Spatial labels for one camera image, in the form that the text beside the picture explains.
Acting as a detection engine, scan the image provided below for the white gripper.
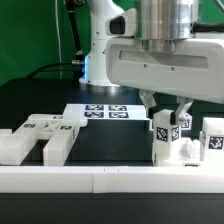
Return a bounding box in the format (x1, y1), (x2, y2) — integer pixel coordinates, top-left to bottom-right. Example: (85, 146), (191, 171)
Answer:
(106, 34), (224, 125)

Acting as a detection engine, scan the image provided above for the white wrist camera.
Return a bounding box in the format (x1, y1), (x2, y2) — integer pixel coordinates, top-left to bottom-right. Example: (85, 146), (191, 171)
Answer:
(105, 8), (137, 37)

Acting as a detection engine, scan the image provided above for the white fiducial marker sheet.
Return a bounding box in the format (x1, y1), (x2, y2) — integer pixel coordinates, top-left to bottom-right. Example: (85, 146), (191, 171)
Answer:
(63, 104), (147, 120)

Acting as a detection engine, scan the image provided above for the white front fence bar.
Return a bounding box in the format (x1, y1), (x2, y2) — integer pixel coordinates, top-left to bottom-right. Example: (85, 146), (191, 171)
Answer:
(0, 166), (224, 193)

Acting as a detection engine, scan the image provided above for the white tagged cube left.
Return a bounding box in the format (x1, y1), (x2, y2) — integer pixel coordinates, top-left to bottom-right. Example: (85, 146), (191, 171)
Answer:
(149, 119), (153, 131)

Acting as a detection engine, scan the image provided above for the white chair seat part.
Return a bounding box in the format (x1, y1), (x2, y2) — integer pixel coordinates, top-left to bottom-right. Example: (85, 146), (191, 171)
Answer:
(152, 138), (201, 167)

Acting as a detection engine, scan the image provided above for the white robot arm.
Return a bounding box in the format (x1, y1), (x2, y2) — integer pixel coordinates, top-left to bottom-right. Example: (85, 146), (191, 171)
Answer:
(81, 0), (224, 124)

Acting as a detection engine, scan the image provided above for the white tagged cube right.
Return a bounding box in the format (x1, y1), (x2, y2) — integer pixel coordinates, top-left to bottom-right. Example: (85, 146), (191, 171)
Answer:
(181, 113), (192, 130)

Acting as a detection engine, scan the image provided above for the white thin cable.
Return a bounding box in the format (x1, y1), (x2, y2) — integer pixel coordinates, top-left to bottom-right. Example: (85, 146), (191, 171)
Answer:
(54, 0), (64, 63)

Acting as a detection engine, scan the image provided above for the white left fence block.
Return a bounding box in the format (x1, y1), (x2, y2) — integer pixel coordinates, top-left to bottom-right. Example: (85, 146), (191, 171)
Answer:
(0, 129), (12, 146)

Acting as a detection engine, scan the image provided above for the black cable bundle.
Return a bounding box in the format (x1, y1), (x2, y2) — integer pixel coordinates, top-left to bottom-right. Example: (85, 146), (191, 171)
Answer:
(25, 0), (86, 80)

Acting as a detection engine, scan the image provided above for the white tagged cube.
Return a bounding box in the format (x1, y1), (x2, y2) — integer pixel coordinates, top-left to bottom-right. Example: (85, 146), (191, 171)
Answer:
(181, 113), (192, 130)
(149, 119), (153, 131)

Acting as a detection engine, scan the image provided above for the white chair back part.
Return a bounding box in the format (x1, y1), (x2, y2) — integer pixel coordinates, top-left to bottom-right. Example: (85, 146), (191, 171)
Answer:
(0, 114), (88, 166)

